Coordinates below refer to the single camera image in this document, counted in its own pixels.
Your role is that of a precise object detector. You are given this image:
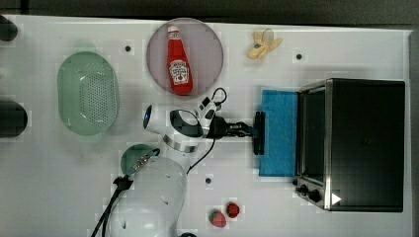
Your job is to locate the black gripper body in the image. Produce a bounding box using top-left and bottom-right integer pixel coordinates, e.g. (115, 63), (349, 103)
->
(207, 116), (233, 139)

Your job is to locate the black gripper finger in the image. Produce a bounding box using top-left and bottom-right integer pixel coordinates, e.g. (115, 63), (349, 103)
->
(230, 121), (258, 137)

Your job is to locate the blue oven door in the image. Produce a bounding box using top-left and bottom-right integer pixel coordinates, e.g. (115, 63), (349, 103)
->
(259, 90), (297, 177)

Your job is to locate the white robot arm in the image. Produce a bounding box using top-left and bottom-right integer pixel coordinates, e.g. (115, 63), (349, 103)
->
(100, 98), (264, 237)

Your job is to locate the black silver toaster oven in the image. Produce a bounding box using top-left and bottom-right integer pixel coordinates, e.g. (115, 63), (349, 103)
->
(293, 78), (405, 212)

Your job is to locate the red ketchup bottle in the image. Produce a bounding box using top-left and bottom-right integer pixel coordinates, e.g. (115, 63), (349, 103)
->
(167, 25), (194, 96)

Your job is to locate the grey round plate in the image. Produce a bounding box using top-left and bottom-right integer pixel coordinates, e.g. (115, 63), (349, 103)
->
(146, 18), (223, 96)

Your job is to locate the dark red strawberry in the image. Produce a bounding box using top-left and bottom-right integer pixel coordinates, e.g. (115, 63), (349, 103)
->
(225, 202), (240, 218)

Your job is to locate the red strawberry with green top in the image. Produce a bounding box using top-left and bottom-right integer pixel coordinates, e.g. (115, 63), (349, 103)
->
(209, 210), (226, 228)

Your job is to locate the green measuring cup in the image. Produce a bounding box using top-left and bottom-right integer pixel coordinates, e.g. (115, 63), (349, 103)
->
(121, 144), (160, 177)

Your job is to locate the green oval colander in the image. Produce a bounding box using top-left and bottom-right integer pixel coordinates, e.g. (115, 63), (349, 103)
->
(57, 51), (119, 136)

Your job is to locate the black frying pan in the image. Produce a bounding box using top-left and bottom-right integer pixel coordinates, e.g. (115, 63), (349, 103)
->
(0, 101), (28, 138)

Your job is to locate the black round object top left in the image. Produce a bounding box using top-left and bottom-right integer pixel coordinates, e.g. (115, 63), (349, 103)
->
(0, 16), (19, 41)

